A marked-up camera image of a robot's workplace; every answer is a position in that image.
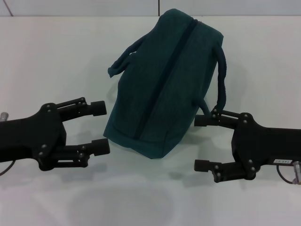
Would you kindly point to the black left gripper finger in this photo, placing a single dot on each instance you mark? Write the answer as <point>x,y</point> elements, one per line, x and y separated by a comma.
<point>87,151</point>
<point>80,109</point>

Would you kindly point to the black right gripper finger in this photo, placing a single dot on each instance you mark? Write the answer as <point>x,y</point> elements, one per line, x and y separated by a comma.
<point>221,119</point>
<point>225,170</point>

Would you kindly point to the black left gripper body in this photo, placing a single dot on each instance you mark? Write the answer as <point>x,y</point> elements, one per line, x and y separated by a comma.
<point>30,139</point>

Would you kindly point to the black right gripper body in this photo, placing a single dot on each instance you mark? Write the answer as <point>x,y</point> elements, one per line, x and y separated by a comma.
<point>265,146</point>

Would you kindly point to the dark teal insulated lunch bag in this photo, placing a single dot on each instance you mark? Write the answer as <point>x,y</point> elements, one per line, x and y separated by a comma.
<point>164,82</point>

